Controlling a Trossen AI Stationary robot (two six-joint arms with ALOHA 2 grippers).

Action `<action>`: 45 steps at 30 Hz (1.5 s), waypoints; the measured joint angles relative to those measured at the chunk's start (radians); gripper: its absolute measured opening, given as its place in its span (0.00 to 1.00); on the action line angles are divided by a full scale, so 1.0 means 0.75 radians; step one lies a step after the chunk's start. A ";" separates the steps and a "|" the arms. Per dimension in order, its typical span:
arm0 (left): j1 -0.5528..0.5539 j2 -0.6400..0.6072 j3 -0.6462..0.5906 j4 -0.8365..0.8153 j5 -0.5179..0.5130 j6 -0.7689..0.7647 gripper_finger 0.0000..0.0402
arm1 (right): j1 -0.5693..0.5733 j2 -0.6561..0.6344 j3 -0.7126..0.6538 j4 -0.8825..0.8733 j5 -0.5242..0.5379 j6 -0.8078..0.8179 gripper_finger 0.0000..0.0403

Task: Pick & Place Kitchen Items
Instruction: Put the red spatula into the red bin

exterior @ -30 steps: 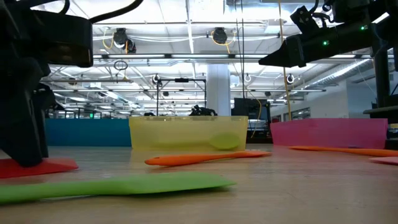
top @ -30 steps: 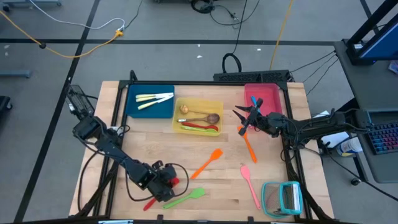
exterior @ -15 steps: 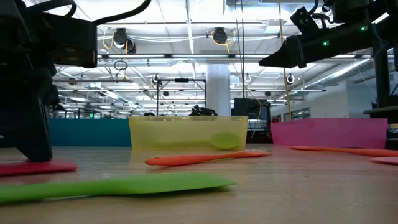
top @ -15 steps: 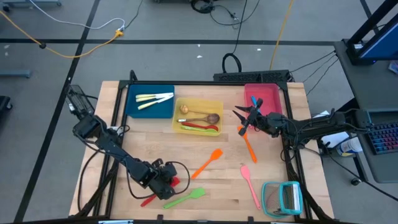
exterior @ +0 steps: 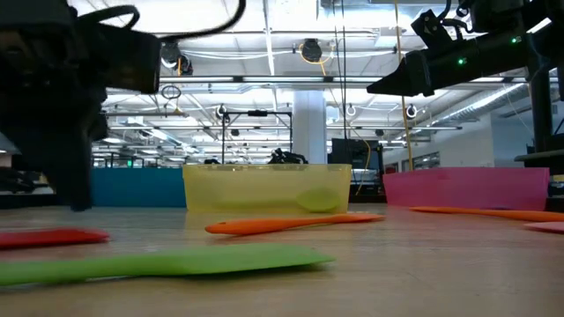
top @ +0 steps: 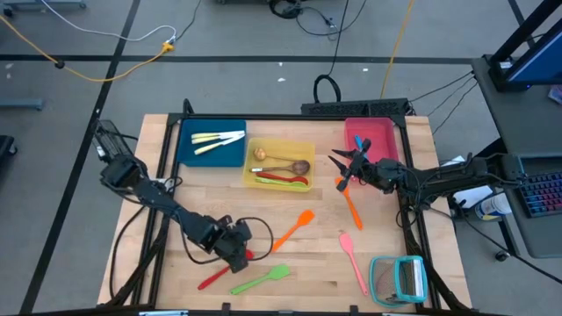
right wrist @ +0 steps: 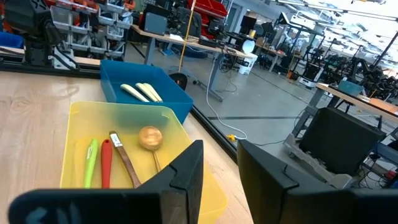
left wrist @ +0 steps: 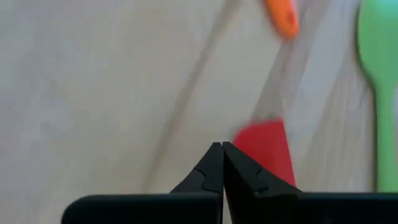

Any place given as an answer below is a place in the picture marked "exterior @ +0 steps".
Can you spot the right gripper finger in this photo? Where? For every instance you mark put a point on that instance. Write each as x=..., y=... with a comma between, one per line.
x=410, y=79

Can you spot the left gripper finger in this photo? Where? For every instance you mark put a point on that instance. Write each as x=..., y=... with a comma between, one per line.
x=75, y=176

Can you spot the blue plastic bin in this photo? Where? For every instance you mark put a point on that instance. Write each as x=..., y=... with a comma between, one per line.
x=136, y=187

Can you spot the red silicone spatula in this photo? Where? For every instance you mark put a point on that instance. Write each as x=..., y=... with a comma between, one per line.
x=53, y=238

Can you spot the pink translucent plastic bin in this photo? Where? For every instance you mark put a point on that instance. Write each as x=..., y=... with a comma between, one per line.
x=462, y=189

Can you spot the green silicone spatula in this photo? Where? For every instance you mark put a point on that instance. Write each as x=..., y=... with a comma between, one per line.
x=198, y=262

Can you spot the orange angled-head spatula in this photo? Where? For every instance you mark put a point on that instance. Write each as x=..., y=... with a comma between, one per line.
x=520, y=215

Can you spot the yellow translucent plastic bin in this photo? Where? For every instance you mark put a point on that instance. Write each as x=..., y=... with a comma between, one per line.
x=247, y=185

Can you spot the pink silicone spatula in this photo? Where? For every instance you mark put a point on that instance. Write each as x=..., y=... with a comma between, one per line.
x=548, y=227

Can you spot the orange rounded-head spatula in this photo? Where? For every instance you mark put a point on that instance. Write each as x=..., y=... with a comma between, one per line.
x=264, y=225

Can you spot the background black robot arm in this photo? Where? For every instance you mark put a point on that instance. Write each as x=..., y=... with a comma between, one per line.
x=286, y=157

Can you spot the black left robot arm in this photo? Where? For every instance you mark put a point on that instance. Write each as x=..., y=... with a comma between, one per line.
x=31, y=39

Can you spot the dark background furniture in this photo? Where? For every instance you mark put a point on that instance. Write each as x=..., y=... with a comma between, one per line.
x=17, y=185

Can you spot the black monitor stand beam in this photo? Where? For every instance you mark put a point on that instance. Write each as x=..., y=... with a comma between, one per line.
x=541, y=110

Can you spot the black background cabinet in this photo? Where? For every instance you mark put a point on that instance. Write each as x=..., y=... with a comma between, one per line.
x=352, y=154

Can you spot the white building column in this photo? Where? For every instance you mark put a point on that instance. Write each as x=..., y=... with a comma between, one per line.
x=308, y=127

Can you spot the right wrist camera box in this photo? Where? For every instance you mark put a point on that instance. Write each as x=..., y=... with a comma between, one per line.
x=434, y=31

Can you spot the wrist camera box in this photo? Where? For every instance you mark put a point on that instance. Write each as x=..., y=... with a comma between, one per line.
x=434, y=31
x=128, y=57

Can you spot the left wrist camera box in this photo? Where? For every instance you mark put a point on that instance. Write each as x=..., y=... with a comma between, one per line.
x=128, y=57

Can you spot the background black rig frame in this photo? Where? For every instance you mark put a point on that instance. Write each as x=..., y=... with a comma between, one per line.
x=257, y=113

